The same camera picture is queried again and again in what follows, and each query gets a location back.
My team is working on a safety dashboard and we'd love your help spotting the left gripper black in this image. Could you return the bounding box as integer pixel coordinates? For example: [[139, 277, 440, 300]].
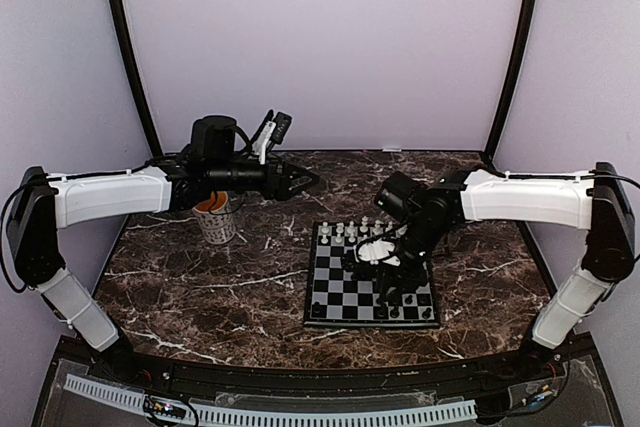
[[208, 151, 320, 201]]

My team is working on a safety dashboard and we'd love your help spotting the black and white chessboard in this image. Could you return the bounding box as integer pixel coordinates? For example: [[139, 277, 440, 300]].
[[303, 220, 441, 329]]

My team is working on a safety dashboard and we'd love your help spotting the white perforated cable duct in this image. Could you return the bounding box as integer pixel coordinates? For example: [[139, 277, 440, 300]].
[[63, 374, 478, 426]]

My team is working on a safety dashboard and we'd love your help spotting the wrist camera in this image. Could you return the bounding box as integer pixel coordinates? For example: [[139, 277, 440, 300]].
[[354, 240, 400, 267], [251, 110, 292, 165]]

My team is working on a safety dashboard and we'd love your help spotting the white patterned mug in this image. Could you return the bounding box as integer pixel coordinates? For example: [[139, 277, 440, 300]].
[[192, 191, 236, 245]]

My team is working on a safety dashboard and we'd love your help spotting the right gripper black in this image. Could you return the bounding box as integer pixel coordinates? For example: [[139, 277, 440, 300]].
[[376, 217, 450, 302]]

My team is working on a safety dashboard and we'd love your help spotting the white rook corner piece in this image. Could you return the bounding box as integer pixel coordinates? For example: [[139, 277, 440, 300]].
[[320, 222, 331, 244]]

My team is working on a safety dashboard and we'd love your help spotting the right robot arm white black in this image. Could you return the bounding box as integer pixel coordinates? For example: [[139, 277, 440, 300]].
[[356, 162, 639, 381]]

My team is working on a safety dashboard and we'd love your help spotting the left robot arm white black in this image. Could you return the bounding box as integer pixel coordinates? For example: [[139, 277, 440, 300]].
[[1, 112, 319, 383]]

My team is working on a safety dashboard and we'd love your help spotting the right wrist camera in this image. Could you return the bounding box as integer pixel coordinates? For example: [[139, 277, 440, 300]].
[[354, 240, 400, 267]]

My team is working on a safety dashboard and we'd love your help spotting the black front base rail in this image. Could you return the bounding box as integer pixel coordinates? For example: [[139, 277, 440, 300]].
[[32, 334, 623, 426]]

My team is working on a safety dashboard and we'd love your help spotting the black corner frame post left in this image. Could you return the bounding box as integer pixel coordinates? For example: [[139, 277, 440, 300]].
[[108, 0, 163, 156]]

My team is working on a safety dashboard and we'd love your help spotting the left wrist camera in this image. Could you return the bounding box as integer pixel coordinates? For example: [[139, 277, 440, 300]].
[[251, 110, 292, 165]]

